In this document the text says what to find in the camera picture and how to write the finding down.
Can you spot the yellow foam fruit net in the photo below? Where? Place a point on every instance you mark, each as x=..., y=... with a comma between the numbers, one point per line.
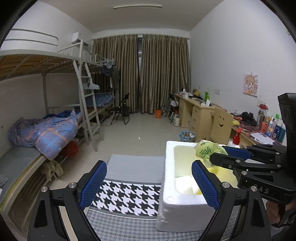
x=224, y=175

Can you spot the person's right hand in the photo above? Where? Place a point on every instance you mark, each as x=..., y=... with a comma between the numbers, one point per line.
x=273, y=209

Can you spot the brown curtains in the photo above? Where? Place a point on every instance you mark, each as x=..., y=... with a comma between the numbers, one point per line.
x=163, y=70

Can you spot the ceiling tube light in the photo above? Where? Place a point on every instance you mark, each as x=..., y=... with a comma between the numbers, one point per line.
x=140, y=6

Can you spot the houndstooth table cloth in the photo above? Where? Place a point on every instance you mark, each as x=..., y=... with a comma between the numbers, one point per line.
x=127, y=204

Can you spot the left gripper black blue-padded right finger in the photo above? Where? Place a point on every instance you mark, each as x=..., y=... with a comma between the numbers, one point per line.
x=251, y=222

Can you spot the anime wall poster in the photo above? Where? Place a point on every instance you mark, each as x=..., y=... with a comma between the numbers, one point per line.
x=250, y=86

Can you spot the white metal bunk bed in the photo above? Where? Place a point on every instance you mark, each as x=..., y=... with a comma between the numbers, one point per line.
x=40, y=78

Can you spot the black folding chair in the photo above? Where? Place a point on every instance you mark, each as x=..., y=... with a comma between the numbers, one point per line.
x=122, y=110

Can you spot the blue floor basin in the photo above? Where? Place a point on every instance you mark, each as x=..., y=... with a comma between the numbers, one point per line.
x=187, y=136

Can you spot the orange box on floor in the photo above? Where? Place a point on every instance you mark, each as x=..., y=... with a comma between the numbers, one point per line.
x=158, y=113

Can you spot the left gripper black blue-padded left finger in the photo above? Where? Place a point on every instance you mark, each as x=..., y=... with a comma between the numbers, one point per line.
x=46, y=221

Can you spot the blue plaid quilt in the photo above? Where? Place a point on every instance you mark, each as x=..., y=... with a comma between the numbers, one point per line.
x=49, y=136

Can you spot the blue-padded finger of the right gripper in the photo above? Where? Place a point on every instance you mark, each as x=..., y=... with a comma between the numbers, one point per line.
x=237, y=152

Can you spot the wooden desk with drawers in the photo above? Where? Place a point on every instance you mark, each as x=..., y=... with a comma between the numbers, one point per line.
x=199, y=119

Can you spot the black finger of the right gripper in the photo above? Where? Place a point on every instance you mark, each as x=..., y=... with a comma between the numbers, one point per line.
x=226, y=161

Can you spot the green packaged soft ball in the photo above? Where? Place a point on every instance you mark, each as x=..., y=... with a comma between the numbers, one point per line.
x=204, y=149

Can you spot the white air conditioner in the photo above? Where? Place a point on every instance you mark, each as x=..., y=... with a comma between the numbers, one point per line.
x=77, y=38

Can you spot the white styrofoam box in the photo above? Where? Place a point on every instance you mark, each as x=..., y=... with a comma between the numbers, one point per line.
x=179, y=209

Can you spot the white bottle red pump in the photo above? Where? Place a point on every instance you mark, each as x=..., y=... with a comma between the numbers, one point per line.
x=237, y=138

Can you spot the white thermos jug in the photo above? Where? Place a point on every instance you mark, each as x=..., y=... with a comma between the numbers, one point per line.
x=177, y=121

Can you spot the wooden smiley chair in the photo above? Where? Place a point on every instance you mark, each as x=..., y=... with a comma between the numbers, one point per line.
x=222, y=126

